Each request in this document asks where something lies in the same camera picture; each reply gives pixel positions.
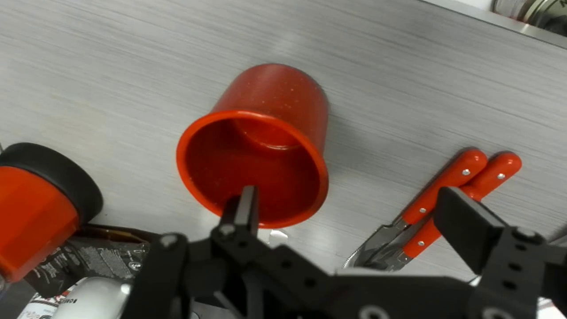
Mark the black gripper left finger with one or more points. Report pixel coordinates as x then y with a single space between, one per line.
242 213

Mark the white utensil mug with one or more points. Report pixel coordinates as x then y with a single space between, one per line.
95 298

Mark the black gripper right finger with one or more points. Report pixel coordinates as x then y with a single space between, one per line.
502 254

